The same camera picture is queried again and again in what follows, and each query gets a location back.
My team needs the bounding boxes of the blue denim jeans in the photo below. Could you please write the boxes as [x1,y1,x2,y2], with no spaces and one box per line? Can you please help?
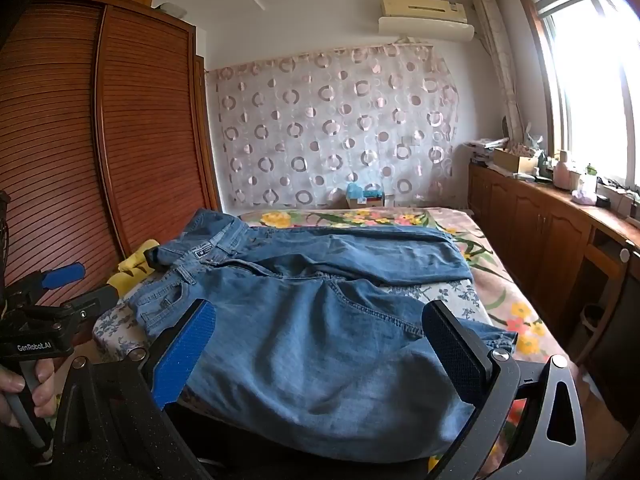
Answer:
[128,208,519,463]

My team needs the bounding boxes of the person's left hand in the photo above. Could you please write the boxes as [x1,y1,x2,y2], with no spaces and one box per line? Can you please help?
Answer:
[0,357,58,428]

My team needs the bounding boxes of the blue floral white sheet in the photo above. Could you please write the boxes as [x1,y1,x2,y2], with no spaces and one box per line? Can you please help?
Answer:
[92,273,492,361]

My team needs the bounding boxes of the yellow plush toy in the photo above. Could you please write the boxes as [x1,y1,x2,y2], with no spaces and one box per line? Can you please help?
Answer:
[107,240,160,299]

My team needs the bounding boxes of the floral bed cover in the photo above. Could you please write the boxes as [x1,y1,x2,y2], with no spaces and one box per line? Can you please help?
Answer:
[238,206,576,470]

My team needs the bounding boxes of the wooden louvered wardrobe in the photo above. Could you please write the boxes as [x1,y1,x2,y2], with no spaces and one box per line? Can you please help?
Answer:
[1,0,219,306]

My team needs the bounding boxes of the wooden sideboard cabinet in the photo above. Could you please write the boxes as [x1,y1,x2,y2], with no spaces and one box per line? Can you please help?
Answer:
[468,164,639,404]

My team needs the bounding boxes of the cardboard box with blue cloth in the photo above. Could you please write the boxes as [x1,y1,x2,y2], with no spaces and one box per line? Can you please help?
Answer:
[346,182,385,209]

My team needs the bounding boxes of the cardboard box on cabinet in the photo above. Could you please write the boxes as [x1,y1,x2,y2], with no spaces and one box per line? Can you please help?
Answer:
[492,148,538,174]

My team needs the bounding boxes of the pink bottle on sill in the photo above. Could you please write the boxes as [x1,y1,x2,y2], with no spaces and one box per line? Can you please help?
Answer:
[553,150,574,192]

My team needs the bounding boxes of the stack of papers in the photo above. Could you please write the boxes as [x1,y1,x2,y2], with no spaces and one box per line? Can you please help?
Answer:
[463,138,509,165]

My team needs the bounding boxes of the circle patterned sheer curtain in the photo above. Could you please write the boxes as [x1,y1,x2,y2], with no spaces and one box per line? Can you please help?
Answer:
[212,44,459,210]

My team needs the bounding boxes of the tied window curtain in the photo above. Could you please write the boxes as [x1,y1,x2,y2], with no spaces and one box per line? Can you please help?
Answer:
[473,0,524,143]

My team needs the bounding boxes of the window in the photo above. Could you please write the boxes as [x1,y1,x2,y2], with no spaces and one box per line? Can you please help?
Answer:
[521,0,639,190]

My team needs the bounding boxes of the wall air conditioner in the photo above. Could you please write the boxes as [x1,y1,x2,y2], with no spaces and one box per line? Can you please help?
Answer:
[378,0,475,42]

